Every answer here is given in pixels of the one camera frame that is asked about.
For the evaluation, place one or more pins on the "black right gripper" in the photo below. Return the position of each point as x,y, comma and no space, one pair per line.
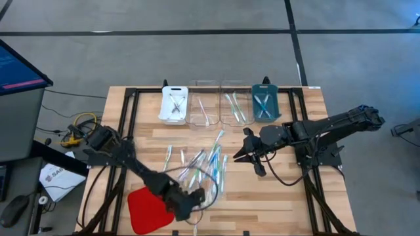
257,150

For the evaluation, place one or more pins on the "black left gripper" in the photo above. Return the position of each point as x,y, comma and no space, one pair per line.
183,203

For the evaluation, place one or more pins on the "green toothbrush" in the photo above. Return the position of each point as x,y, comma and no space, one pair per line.
224,170
232,107
218,139
239,106
168,157
196,173

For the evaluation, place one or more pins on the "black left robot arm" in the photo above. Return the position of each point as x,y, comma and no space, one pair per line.
138,167

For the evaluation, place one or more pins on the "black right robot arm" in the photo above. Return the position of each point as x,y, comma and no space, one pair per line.
328,126

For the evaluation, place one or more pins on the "clear plastic bin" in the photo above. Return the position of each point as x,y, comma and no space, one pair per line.
250,111
213,111

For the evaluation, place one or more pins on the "white toothbrush in wrapper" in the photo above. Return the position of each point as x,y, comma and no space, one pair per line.
182,156

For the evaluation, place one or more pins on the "teal plastic bin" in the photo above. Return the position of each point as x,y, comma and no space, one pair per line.
277,105

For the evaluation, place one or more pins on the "white plastic bin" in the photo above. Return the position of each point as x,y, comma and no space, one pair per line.
164,111

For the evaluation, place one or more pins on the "white label sticker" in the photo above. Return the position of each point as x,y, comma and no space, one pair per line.
314,87

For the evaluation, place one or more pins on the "white printed paper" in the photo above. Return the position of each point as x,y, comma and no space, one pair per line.
59,180

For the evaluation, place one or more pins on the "black desk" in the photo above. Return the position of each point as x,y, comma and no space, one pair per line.
55,157

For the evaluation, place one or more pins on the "white tape roll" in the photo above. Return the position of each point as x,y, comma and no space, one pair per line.
43,200

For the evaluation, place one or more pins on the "black computer mouse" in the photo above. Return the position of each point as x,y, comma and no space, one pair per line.
14,209

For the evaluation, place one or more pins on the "grey monitor stand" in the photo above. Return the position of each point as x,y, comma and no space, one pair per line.
19,124

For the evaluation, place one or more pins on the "computer monitor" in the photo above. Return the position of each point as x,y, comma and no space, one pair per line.
16,72

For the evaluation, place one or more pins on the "black post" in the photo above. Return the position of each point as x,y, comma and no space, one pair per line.
165,83
266,80

